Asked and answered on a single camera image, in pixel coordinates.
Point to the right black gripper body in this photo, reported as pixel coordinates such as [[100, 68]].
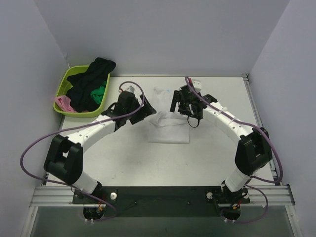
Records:
[[179, 99]]

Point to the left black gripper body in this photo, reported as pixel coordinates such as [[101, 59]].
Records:
[[139, 112]]

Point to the white t shirt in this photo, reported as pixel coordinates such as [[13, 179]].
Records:
[[165, 126]]

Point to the lime green plastic basket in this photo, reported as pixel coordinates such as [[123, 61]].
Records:
[[64, 86]]

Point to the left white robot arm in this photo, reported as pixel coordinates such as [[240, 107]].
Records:
[[65, 155]]

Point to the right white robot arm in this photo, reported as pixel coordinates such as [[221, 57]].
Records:
[[253, 151]]

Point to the green t shirt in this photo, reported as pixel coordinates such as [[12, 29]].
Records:
[[97, 94]]

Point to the black t shirt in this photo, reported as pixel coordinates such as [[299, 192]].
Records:
[[84, 83]]

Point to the pink t shirt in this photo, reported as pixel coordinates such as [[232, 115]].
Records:
[[63, 104]]

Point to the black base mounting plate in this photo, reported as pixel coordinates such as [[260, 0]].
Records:
[[163, 201]]

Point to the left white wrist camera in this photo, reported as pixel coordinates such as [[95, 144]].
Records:
[[130, 89]]

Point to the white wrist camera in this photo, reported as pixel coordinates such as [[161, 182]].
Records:
[[197, 85], [130, 89]]

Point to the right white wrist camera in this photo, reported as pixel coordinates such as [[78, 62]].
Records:
[[197, 85]]

